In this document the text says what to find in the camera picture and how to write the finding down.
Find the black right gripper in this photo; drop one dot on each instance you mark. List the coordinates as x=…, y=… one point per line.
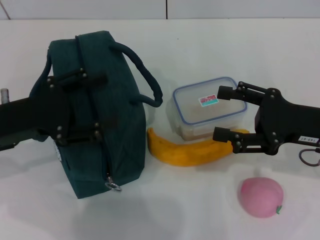
x=290, y=122

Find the pink toy peach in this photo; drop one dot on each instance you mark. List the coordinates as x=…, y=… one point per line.
x=260, y=197

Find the dark teal insulated lunch bag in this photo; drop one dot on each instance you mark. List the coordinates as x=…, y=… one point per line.
x=120, y=100

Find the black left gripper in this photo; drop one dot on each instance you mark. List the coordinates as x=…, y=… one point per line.
x=27, y=117

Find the yellow banana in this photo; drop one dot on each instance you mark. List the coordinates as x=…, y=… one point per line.
x=180, y=155

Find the clear lunch box blue rim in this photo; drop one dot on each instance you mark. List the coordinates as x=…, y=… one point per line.
x=195, y=112

